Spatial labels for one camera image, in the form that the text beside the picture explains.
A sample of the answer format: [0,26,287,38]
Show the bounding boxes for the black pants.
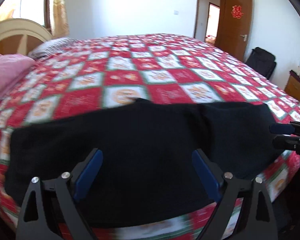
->
[5,99,282,228]

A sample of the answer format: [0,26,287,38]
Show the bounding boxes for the wooden bedside cabinet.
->
[284,70,300,102]

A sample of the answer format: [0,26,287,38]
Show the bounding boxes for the black suitcase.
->
[245,47,277,80]

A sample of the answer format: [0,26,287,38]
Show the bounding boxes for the brown wooden door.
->
[215,0,253,61]

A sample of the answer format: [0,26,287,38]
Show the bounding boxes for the red double happiness decal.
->
[231,5,244,19]

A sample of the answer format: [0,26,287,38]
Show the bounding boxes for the pink folded quilt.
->
[0,54,35,93]

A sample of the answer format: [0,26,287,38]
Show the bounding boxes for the striped grey pillow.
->
[27,37,77,60]

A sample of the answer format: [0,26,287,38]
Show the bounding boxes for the beige lace curtain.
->
[49,0,69,38]

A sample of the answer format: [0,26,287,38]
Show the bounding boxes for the wooden cream headboard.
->
[0,18,52,55]

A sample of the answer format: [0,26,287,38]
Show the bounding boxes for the window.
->
[0,0,50,29]

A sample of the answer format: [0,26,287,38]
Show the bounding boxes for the silver door handle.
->
[240,35,248,42]

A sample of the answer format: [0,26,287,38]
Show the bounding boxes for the brown door frame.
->
[193,0,221,42]

